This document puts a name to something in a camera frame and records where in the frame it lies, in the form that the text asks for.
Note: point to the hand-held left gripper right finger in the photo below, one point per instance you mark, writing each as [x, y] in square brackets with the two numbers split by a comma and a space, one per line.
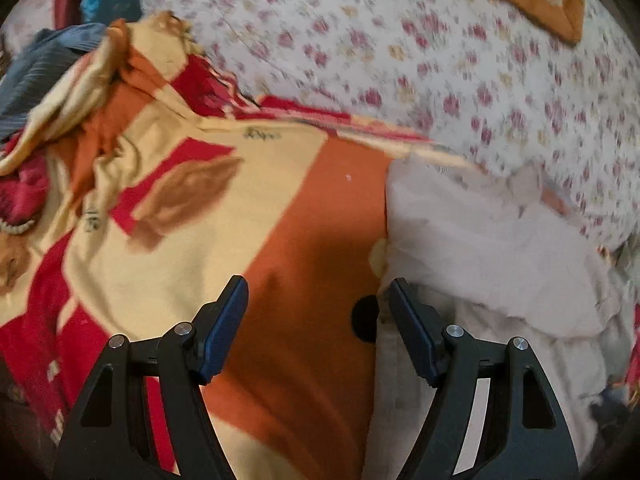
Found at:
[412, 335]

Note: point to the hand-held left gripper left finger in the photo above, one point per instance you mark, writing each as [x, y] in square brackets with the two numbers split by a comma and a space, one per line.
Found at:
[225, 330]

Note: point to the pale beige garment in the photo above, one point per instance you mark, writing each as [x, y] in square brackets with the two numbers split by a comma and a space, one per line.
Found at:
[475, 260]

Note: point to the orange red cream printed blanket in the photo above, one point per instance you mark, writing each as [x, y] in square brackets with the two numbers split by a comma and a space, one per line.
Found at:
[200, 210]

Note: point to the dark cloth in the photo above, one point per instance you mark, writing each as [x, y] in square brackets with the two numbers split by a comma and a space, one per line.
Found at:
[612, 412]

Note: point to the red knit cloth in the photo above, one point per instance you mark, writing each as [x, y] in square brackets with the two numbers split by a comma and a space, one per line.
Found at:
[22, 190]

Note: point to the white floral quilt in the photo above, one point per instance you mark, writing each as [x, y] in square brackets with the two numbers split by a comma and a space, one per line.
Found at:
[400, 60]

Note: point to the blue striped cloth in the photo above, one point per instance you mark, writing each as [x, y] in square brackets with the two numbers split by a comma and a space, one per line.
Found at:
[35, 75]

